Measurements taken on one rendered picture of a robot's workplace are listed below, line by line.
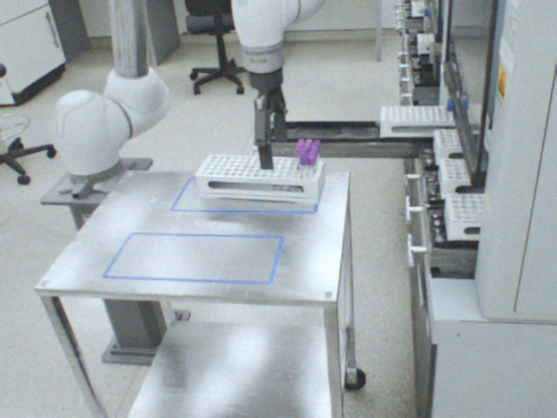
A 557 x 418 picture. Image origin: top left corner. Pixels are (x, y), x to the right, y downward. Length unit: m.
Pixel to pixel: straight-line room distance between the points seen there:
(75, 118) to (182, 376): 0.78
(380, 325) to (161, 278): 1.13
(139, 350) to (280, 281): 1.12
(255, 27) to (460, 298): 0.67
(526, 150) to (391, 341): 1.26
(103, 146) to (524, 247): 1.16
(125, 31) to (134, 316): 0.95
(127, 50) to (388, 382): 1.33
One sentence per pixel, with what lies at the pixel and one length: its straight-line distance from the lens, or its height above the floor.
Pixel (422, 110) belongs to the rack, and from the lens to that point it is 1.56.
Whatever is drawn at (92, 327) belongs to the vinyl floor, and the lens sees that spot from 2.30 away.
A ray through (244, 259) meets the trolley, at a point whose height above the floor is 0.82.
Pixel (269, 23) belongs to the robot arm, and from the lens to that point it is 1.08.
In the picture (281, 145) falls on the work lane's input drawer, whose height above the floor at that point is 0.80.
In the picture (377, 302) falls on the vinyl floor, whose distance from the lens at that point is 2.15.
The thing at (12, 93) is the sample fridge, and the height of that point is 0.12.
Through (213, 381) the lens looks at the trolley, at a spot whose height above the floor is 0.28.
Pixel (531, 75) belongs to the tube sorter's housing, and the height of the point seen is 1.23.
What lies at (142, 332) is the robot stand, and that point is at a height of 0.12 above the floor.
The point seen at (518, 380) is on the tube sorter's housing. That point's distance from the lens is 1.24.
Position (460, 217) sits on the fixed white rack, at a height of 0.86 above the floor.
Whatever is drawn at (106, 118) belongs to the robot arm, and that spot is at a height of 0.90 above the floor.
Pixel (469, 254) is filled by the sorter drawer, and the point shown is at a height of 0.79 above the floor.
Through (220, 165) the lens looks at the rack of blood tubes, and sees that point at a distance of 1.31.
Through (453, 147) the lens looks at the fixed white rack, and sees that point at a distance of 1.37.
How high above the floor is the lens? 1.52
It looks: 29 degrees down
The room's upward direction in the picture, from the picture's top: 4 degrees counter-clockwise
